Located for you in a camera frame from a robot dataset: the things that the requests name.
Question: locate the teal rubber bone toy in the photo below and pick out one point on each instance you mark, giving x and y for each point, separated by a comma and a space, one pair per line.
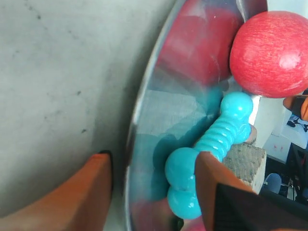
231, 127

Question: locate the red toy apple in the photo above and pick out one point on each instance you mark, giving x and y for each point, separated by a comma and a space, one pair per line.
269, 55

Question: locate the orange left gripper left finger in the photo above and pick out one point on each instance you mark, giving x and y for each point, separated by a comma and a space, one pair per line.
79, 204

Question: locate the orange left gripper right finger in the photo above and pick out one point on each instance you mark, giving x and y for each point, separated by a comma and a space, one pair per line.
227, 204

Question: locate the wooden cube block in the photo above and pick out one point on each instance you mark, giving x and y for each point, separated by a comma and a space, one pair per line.
248, 163

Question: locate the large round metal plate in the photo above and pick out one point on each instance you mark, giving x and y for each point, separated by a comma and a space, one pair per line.
179, 98

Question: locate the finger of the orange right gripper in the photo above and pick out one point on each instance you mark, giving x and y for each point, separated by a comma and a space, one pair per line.
298, 105

